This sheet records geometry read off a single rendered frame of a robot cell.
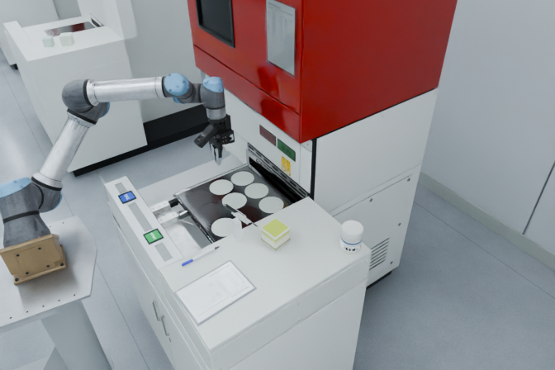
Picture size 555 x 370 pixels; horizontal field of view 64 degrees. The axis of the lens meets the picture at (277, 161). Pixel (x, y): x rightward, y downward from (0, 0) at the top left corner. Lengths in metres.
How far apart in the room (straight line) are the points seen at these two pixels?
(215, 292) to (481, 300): 1.76
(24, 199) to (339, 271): 1.11
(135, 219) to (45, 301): 0.40
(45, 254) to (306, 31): 1.18
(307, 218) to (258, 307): 0.42
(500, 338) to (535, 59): 1.45
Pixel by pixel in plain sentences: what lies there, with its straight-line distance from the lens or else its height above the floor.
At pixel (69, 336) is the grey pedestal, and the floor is 0.47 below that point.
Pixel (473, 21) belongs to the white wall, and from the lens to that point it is 2.86.
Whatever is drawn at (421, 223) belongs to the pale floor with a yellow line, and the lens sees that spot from 3.15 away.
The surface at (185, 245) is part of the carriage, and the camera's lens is 1.71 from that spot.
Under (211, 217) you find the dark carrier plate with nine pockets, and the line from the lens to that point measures 1.77.
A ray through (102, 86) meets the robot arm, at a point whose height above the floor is 1.39.
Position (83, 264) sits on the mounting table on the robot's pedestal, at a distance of 1.85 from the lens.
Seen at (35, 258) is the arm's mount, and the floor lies 0.91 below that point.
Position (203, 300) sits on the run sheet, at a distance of 1.43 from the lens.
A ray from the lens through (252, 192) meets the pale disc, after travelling 1.86.
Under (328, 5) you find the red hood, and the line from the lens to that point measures 1.41.
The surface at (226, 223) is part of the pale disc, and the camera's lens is 1.74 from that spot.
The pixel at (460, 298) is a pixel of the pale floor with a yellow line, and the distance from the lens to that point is 2.80.
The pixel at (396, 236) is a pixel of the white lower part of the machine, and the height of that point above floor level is 0.37.
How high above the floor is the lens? 2.10
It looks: 36 degrees down
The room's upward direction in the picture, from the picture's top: 1 degrees counter-clockwise
